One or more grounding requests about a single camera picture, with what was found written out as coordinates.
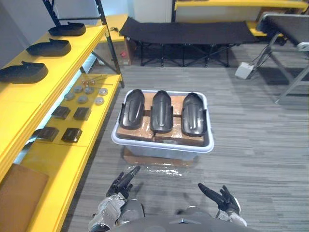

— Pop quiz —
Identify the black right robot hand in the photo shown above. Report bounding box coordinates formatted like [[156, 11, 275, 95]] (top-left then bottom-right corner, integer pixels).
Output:
[[198, 183, 241, 215]]

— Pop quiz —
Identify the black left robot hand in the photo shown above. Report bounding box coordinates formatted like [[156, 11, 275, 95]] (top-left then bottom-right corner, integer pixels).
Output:
[[105, 165, 141, 199]]

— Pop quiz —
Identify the yellow shelf rack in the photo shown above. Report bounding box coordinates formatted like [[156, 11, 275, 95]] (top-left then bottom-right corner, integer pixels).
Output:
[[0, 0, 126, 232]]

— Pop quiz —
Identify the yellow background shelf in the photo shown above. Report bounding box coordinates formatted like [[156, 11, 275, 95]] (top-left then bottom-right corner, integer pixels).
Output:
[[174, 0, 309, 11]]

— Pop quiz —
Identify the flat brown cardboard sheet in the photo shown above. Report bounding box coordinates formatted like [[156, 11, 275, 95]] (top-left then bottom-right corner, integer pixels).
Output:
[[123, 146, 200, 168]]

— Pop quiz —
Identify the brown cardboard box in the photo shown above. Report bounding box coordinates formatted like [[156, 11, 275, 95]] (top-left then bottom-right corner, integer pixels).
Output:
[[154, 94, 206, 147], [116, 92, 155, 143]]

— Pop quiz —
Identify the white plastic bin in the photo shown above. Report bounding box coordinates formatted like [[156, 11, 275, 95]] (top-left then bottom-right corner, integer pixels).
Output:
[[111, 89, 215, 160]]

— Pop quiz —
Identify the grey robot torso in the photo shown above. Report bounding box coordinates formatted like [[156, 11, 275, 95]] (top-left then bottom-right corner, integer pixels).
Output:
[[110, 198, 261, 232]]

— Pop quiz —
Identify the black square part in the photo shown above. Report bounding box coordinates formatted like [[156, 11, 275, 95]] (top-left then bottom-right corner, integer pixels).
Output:
[[32, 126, 60, 142], [73, 107, 92, 121], [61, 127, 83, 144], [51, 106, 71, 120]]

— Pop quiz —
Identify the black plastic housing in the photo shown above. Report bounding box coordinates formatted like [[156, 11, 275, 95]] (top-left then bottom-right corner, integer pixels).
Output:
[[181, 92, 207, 135], [48, 21, 86, 37], [0, 60, 49, 85], [119, 88, 145, 130], [26, 38, 72, 58], [150, 90, 174, 134]]

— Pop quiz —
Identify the brown cardboard board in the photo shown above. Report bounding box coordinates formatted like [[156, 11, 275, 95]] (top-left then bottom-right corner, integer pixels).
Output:
[[0, 164, 50, 232]]

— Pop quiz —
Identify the white power box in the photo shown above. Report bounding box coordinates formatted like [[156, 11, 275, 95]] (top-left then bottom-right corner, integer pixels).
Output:
[[234, 61, 254, 80]]

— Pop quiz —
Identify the black folding cot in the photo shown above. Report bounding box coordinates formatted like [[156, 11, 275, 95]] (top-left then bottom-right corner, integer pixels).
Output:
[[119, 16, 260, 68]]

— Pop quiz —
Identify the grey folding table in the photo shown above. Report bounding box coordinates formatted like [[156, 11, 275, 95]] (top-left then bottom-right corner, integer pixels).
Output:
[[248, 11, 309, 104]]

